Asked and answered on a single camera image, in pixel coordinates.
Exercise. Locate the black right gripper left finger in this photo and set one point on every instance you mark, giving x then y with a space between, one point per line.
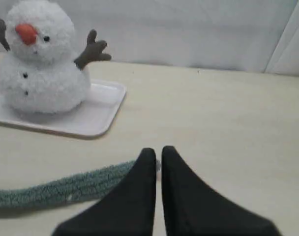
127 210

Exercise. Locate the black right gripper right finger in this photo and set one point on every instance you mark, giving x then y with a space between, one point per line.
192 208

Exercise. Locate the green fuzzy scarf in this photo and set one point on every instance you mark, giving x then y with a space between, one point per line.
76 188

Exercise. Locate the white plush snowman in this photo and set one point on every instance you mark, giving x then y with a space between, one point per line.
41 71

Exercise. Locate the white plastic tray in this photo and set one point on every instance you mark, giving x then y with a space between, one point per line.
89 120

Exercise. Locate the white backdrop curtain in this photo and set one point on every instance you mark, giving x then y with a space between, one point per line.
245 35

